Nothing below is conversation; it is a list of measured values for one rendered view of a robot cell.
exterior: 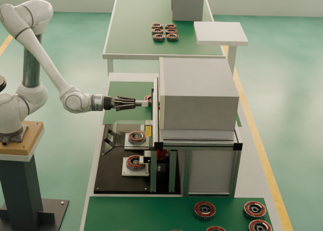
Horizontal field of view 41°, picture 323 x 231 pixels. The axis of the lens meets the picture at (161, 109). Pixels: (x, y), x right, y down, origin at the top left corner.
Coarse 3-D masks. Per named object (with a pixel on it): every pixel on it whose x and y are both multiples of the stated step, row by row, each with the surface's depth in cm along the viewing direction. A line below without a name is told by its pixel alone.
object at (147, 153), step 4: (144, 152) 244; (148, 152) 244; (140, 156) 248; (144, 156) 241; (148, 156) 241; (160, 156) 245; (164, 156) 246; (140, 160) 244; (144, 160) 242; (160, 160) 242; (164, 160) 242; (168, 160) 242
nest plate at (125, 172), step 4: (124, 160) 252; (124, 164) 249; (124, 168) 246; (144, 168) 246; (124, 172) 243; (128, 172) 243; (132, 172) 243; (136, 172) 243; (140, 172) 243; (144, 172) 243
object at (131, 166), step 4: (132, 156) 249; (136, 156) 249; (128, 160) 246; (132, 160) 249; (136, 160) 248; (128, 164) 243; (132, 164) 244; (136, 164) 246; (140, 164) 243; (144, 164) 245; (128, 168) 244; (132, 168) 242; (136, 168) 243; (140, 168) 243
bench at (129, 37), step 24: (120, 0) 506; (144, 0) 509; (168, 0) 511; (120, 24) 442; (144, 24) 443; (192, 24) 447; (120, 48) 393; (144, 48) 394; (168, 48) 395; (192, 48) 397; (216, 48) 398
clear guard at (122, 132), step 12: (120, 120) 237; (132, 120) 237; (144, 120) 237; (120, 132) 227; (132, 132) 227; (144, 132) 228; (108, 144) 224; (120, 144) 218; (132, 144) 218; (144, 144) 219
